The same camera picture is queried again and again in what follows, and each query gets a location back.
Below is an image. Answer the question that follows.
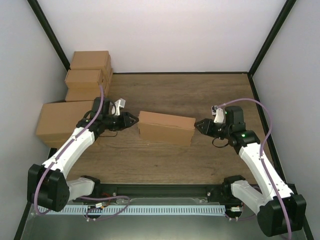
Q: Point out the light blue slotted cable duct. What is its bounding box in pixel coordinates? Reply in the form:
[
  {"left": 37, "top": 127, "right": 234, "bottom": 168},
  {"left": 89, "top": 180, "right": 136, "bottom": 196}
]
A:
[{"left": 47, "top": 205, "right": 226, "bottom": 217}]

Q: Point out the right black frame post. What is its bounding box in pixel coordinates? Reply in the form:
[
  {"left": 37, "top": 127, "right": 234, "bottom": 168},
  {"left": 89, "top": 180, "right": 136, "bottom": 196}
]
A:
[{"left": 248, "top": 0, "right": 296, "bottom": 77}]

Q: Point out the black frame post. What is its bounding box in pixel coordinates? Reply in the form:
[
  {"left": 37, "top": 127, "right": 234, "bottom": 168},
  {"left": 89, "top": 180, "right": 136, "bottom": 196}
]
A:
[
  {"left": 27, "top": 0, "right": 70, "bottom": 71},
  {"left": 248, "top": 0, "right": 296, "bottom": 77}
]

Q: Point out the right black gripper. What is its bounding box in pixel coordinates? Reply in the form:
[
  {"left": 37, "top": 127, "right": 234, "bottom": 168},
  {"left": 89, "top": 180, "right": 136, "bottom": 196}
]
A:
[{"left": 194, "top": 118, "right": 232, "bottom": 139}]

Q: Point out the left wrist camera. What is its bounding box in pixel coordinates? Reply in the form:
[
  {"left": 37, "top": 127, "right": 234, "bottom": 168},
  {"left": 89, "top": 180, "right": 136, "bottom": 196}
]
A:
[{"left": 113, "top": 98, "right": 126, "bottom": 116}]

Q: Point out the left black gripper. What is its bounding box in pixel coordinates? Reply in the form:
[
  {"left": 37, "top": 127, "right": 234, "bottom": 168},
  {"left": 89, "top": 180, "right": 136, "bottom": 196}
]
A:
[{"left": 103, "top": 112, "right": 139, "bottom": 132}]

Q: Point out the left black frame post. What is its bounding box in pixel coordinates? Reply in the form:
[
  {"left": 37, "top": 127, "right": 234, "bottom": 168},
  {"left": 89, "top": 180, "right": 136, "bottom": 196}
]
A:
[{"left": 27, "top": 0, "right": 70, "bottom": 71}]

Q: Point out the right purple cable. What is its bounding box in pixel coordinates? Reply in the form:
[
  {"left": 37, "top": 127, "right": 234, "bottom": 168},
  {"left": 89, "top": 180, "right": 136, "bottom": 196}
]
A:
[{"left": 219, "top": 98, "right": 293, "bottom": 240}]

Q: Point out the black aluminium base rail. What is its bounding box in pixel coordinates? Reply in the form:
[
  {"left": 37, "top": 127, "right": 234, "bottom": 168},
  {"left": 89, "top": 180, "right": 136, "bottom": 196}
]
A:
[{"left": 71, "top": 183, "right": 234, "bottom": 202}]

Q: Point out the large front cardboard box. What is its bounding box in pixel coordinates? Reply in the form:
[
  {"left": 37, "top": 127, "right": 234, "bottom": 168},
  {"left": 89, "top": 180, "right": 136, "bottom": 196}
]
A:
[{"left": 35, "top": 100, "right": 93, "bottom": 142}]

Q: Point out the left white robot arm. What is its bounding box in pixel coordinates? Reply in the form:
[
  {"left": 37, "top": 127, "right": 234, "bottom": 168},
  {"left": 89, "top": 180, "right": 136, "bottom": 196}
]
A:
[{"left": 27, "top": 97, "right": 139, "bottom": 212}]

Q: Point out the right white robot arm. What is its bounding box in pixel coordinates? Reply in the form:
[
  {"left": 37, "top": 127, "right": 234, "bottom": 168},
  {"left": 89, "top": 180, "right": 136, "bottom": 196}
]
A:
[{"left": 194, "top": 106, "right": 307, "bottom": 237}]

